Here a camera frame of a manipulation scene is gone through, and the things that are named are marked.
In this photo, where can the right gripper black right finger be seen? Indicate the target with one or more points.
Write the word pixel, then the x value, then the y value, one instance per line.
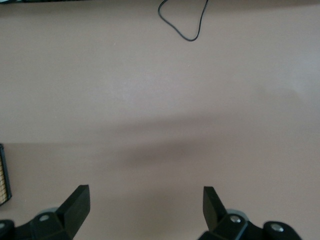
pixel 225 227

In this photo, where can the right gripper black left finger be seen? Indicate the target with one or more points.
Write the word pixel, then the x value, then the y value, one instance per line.
pixel 62 220

